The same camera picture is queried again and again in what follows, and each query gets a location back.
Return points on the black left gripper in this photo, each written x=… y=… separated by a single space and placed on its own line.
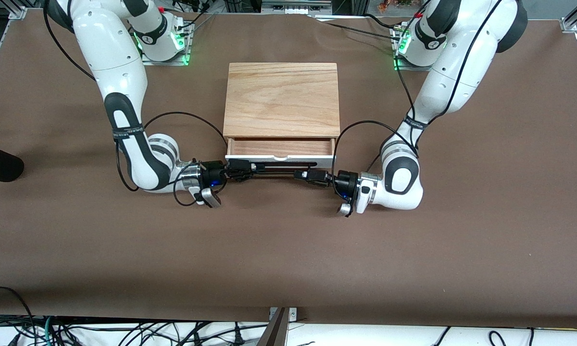
x=344 y=182

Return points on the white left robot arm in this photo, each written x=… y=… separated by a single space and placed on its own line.
x=442 y=91

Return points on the grey metal box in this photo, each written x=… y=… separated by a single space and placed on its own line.
x=293 y=6

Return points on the wooden drawer cabinet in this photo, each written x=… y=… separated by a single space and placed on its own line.
x=281 y=101

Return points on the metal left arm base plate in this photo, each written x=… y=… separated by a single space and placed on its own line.
x=404 y=67

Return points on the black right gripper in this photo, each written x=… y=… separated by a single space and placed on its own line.
x=213 y=174

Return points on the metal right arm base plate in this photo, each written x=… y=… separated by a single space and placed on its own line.
x=149 y=61

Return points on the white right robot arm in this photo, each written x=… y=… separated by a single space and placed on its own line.
x=120 y=72

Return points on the small metal bracket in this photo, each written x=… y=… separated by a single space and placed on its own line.
x=293 y=315

